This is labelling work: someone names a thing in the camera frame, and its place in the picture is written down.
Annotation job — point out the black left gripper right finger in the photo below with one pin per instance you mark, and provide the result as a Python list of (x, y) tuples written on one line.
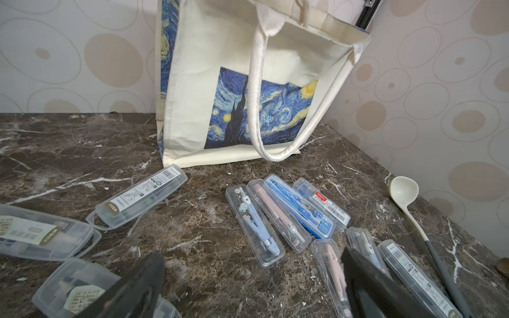
[(372, 294)]

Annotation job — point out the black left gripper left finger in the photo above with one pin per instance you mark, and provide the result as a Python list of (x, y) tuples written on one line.
[(135, 294)]

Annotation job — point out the clear compass case right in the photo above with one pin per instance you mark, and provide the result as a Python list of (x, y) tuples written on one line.
[(418, 283)]

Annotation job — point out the pink compass clear case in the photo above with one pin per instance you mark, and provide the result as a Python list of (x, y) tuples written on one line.
[(327, 255)]

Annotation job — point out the pink compass case upper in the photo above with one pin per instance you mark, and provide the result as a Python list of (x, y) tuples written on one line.
[(286, 223)]

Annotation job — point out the blue compass clear case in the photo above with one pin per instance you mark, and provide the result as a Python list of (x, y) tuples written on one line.
[(317, 222)]

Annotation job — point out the light blue compass case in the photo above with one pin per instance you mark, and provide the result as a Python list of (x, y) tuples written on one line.
[(261, 237)]

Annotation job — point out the cream canvas tote bag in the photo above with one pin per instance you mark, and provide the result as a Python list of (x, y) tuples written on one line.
[(241, 80)]

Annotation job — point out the gold label clear case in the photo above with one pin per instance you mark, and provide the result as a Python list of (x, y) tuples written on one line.
[(76, 284)]

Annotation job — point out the red label clear case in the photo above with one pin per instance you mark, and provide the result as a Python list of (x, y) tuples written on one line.
[(310, 192)]

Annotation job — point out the long barcode clear case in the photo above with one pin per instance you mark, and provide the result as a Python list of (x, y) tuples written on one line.
[(137, 200)]

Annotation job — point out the clear case near rack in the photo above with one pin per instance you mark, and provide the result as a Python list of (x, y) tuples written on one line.
[(40, 236)]

